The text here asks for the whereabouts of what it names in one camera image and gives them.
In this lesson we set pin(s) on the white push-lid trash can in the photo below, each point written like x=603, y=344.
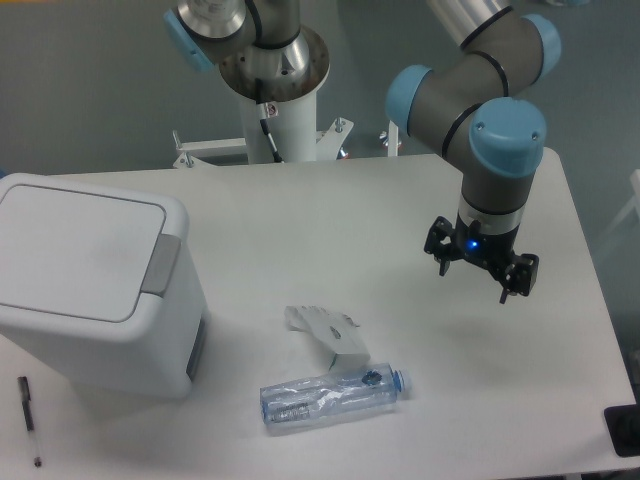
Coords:
x=98, y=283

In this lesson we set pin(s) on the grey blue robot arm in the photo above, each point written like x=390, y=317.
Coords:
x=470, y=115

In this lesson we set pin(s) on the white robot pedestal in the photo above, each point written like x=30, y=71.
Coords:
x=276, y=91

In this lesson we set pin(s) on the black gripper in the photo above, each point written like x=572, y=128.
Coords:
x=515, y=273

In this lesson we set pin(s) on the crushed clear plastic bottle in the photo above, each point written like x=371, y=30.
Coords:
x=333, y=398

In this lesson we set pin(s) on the black pen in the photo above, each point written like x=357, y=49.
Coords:
x=25, y=398

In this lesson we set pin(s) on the black device at table edge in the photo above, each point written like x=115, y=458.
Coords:
x=623, y=425

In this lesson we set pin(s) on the white frame at right edge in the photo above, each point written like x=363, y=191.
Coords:
x=624, y=221

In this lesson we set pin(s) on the crumpled white paper carton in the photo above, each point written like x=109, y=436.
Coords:
x=334, y=336

